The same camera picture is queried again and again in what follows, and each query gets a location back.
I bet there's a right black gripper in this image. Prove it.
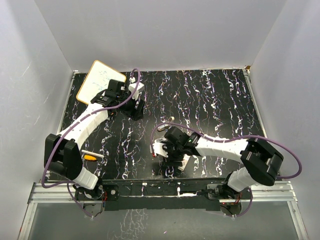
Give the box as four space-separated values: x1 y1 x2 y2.
161 142 185 166

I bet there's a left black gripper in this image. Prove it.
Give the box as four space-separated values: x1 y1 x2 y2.
116 90 145 121

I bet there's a white staple box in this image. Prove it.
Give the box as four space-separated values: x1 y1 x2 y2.
178 154 190 172

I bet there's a beige grey stapler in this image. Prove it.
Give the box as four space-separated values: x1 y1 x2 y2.
157 116 175 132

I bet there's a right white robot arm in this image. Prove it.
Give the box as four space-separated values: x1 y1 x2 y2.
153 126 284 199

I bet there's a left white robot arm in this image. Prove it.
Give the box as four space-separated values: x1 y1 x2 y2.
44 77 145 200

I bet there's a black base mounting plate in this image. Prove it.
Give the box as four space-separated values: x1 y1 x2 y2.
75 178 251 211

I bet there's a white marker pen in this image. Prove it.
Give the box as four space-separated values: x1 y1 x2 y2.
81 149 104 159

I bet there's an orange marker cap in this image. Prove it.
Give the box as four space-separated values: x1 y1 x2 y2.
83 154 97 161

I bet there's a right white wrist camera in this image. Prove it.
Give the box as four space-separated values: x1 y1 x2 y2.
150 142 168 158

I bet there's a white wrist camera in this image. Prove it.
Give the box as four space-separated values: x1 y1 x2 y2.
128 77 145 100
150 142 168 158

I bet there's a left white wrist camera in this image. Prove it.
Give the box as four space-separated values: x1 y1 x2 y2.
128 77 145 100

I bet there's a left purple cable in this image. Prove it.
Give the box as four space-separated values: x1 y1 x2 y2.
41 68 141 218

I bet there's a purple cable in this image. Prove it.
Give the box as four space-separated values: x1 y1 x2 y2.
149 122 303 217
41 68 141 218

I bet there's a small whiteboard with wooden frame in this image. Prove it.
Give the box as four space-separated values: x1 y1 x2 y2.
76 60 126 105

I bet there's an aluminium frame rail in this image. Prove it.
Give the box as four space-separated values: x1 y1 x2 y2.
18 181 83 240

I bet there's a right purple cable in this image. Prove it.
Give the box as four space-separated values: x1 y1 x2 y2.
149 122 303 217

